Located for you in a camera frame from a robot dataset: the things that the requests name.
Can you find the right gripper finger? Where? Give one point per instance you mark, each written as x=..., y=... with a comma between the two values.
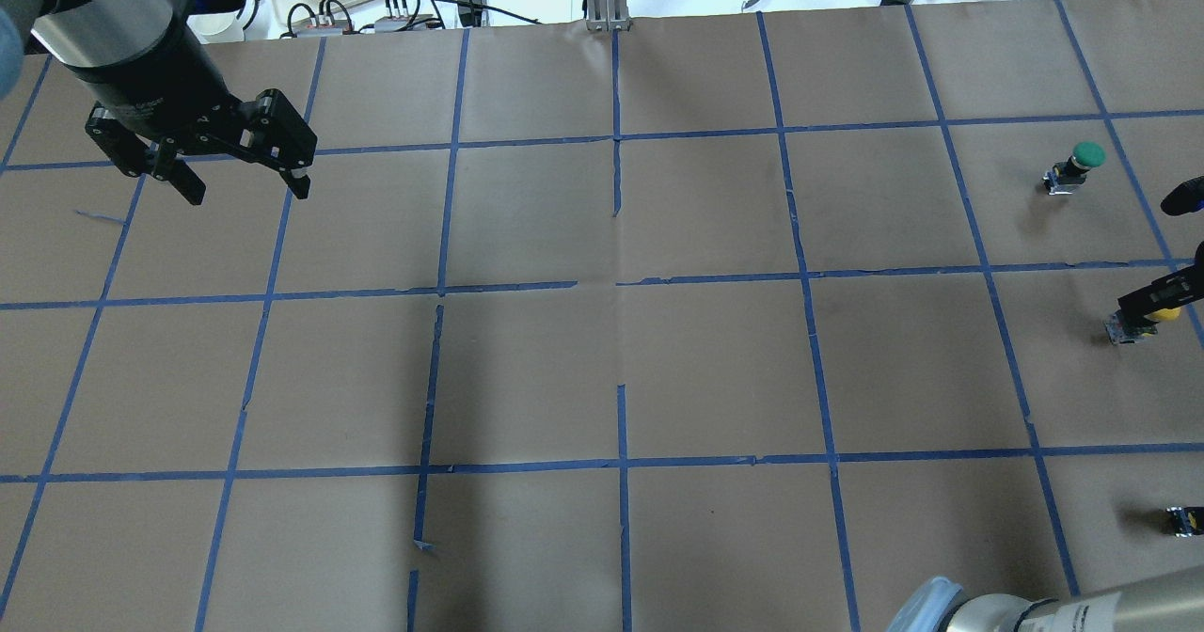
x=1167, y=293
x=1187, y=197

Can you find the green push button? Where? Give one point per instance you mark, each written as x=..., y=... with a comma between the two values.
x=1066, y=177

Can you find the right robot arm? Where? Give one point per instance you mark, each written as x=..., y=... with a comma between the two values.
x=1166, y=603

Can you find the red push button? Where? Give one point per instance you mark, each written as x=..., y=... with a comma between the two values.
x=1184, y=520

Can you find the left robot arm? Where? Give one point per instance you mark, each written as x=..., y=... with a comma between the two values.
x=89, y=33

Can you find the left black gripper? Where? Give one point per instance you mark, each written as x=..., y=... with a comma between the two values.
x=155, y=84

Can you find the yellow push button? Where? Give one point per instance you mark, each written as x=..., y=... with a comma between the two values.
x=1123, y=328

